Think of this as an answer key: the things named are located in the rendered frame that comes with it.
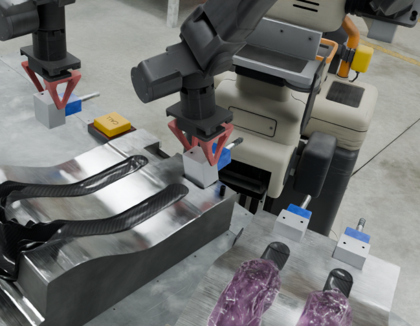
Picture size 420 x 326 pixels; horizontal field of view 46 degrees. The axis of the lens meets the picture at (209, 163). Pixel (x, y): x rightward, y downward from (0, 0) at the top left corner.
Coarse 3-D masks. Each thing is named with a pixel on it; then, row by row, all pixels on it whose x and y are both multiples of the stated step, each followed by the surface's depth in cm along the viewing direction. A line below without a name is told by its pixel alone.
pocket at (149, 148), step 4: (152, 144) 97; (156, 144) 98; (160, 144) 98; (144, 148) 96; (148, 148) 97; (152, 148) 98; (156, 148) 98; (160, 148) 99; (152, 152) 98; (156, 152) 99; (160, 152) 99; (164, 152) 98; (168, 152) 98; (156, 156) 98; (160, 156) 99; (164, 156) 98; (168, 156) 97
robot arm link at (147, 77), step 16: (176, 48) 73; (144, 64) 71; (160, 64) 71; (176, 64) 72; (192, 64) 73; (208, 64) 70; (224, 64) 70; (144, 80) 71; (160, 80) 71; (176, 80) 74; (144, 96) 74; (160, 96) 74
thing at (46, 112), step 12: (36, 96) 92; (48, 96) 93; (60, 96) 96; (72, 96) 97; (84, 96) 99; (96, 96) 101; (36, 108) 94; (48, 108) 91; (72, 108) 96; (48, 120) 93; (60, 120) 95
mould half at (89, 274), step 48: (144, 144) 96; (96, 192) 84; (144, 192) 85; (192, 192) 86; (96, 240) 71; (144, 240) 77; (192, 240) 84; (0, 288) 69; (48, 288) 62; (96, 288) 70
